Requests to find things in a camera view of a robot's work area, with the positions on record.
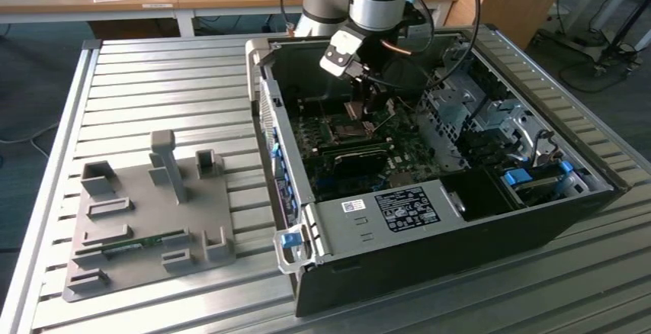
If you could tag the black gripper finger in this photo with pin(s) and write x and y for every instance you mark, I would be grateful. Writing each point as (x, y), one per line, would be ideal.
(358, 90)
(373, 97)

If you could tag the silver CPU plate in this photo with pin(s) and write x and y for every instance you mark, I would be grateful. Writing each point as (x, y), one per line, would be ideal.
(355, 112)

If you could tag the metal locking lever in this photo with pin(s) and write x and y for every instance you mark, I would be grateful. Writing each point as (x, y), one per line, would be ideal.
(385, 125)

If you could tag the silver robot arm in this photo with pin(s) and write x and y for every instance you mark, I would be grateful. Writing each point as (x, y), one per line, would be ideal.
(379, 2)

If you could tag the CPU socket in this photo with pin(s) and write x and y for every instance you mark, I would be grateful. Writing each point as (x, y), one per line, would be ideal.
(346, 130)

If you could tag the black RAM slot row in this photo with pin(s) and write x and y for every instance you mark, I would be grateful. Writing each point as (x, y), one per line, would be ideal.
(357, 147)

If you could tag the blue slot clip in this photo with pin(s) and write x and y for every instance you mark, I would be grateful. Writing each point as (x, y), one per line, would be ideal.
(277, 150)

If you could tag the metal drive cage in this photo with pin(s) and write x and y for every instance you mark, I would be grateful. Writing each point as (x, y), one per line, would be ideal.
(453, 105)

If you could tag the green motherboard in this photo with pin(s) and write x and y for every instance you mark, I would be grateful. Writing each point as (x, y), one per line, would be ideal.
(407, 147)

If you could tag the black graphics card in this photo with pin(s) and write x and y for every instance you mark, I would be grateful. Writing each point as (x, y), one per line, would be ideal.
(358, 164)

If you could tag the grey chipset heatsink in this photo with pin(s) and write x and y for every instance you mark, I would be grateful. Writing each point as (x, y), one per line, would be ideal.
(401, 181)

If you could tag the wooden cabinet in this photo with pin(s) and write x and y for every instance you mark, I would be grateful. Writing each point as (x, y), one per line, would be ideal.
(523, 6)

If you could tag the silver power supply unit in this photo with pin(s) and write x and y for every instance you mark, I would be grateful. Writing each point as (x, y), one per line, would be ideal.
(357, 231)

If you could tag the blue disk carrier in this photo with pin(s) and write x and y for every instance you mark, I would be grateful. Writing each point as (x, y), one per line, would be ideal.
(517, 178)

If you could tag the blue case latch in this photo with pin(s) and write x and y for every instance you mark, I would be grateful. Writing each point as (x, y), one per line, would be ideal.
(291, 241)

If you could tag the blue plastic clip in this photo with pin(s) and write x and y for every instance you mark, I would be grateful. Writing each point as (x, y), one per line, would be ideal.
(566, 168)

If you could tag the black PC case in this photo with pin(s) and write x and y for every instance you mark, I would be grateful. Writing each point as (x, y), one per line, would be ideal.
(433, 265)

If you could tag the grey parts rack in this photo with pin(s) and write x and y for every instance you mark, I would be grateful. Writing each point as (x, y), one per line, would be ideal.
(147, 212)

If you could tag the green RAM stick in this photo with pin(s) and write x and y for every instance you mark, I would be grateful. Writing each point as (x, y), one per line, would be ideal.
(147, 241)

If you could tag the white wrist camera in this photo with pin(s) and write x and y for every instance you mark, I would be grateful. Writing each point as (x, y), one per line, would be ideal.
(338, 57)

